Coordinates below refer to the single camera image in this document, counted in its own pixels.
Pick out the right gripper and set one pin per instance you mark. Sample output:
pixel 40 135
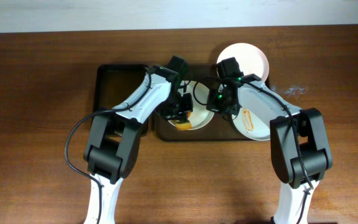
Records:
pixel 221 106

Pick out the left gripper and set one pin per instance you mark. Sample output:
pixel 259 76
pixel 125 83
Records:
pixel 176 113

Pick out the green and orange sponge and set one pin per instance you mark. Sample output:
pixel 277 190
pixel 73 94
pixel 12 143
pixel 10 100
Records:
pixel 184 124

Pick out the white plate tray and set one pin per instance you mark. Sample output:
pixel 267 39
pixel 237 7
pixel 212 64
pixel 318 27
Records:
pixel 200 116

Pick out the white plate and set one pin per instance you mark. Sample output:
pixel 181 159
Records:
pixel 253 124
pixel 250 59

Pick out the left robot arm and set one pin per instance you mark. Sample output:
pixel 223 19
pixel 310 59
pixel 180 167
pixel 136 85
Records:
pixel 114 138

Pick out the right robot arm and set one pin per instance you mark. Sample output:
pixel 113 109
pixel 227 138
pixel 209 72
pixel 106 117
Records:
pixel 299 146

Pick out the large brown serving tray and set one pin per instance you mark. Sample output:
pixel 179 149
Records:
pixel 218 129

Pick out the black small rectangular tray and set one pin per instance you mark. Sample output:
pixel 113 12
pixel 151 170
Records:
pixel 115 83

